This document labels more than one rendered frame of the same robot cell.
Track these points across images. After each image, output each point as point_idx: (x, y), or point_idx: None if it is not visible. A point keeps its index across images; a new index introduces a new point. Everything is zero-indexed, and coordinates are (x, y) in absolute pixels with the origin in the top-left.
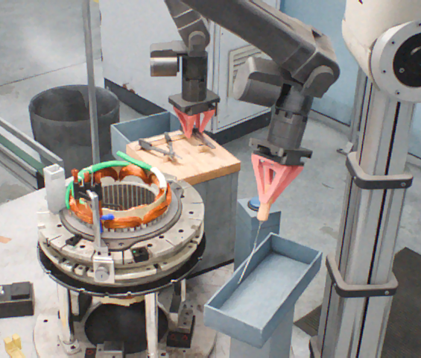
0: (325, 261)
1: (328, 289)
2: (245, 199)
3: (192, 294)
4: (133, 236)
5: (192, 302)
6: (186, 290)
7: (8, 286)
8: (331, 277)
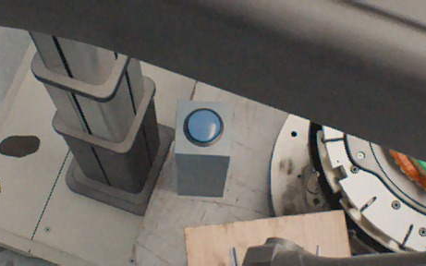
0: (115, 90)
1: (122, 88)
2: (216, 151)
3: (287, 199)
4: None
5: (295, 182)
6: (292, 210)
7: None
8: (129, 59)
